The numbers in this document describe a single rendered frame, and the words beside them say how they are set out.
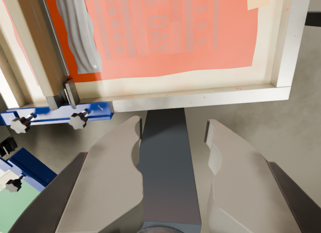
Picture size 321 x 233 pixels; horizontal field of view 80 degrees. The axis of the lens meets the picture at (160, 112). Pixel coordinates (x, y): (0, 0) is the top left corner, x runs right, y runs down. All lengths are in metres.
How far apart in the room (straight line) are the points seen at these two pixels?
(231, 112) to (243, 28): 1.25
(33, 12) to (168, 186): 0.52
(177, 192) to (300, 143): 1.75
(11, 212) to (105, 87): 0.76
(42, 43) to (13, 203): 0.75
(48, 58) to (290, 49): 0.57
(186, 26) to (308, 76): 1.46
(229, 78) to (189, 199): 0.34
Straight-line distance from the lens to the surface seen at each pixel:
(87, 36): 0.56
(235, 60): 0.56
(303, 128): 2.09
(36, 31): 0.52
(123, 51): 0.54
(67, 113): 0.61
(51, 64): 0.54
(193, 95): 0.53
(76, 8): 0.56
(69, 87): 0.54
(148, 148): 0.69
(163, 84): 0.55
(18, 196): 1.04
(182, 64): 0.54
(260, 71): 0.59
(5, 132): 0.75
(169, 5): 0.52
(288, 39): 0.56
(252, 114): 1.81
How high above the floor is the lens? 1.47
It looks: 62 degrees down
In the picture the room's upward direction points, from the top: 175 degrees counter-clockwise
